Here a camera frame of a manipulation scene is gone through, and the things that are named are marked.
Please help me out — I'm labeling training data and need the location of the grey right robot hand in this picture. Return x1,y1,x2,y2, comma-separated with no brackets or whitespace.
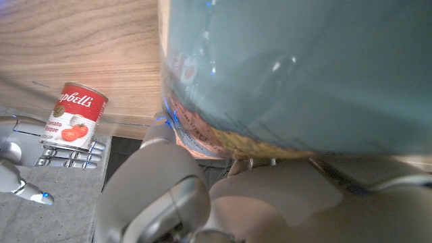
0,115,107,207

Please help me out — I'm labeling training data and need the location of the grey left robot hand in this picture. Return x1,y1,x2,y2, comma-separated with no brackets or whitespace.
94,112,432,243

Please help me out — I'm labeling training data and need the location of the map-printed cup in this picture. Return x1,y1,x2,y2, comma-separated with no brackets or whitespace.
157,0,432,161

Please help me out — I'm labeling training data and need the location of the red white soup can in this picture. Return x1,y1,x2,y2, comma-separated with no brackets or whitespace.
39,82,109,151

